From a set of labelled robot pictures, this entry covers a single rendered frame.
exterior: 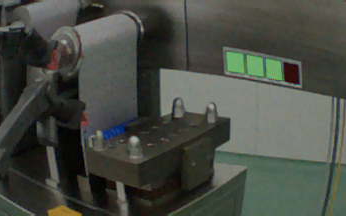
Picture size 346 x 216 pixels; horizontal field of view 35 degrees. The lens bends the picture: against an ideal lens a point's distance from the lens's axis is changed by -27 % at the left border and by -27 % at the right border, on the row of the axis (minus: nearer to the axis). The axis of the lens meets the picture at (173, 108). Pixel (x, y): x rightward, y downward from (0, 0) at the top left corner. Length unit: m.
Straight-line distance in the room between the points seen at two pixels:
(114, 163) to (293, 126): 2.87
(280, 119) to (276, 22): 2.73
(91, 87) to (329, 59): 0.63
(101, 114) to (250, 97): 2.79
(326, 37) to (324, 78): 0.12
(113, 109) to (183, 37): 0.26
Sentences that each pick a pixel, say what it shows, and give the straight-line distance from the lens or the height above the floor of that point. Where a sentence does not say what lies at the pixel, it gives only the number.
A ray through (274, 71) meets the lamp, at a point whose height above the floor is 1.18.
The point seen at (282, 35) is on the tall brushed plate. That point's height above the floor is 1.28.
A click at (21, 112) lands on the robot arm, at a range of 1.29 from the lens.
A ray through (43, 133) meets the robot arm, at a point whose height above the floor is 1.11.
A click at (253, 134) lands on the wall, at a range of 4.46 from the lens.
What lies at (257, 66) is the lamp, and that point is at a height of 1.18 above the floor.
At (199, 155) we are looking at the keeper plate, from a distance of 1.65.
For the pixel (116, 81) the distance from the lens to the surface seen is 1.71.
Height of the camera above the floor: 1.52
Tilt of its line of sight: 15 degrees down
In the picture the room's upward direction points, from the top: 1 degrees counter-clockwise
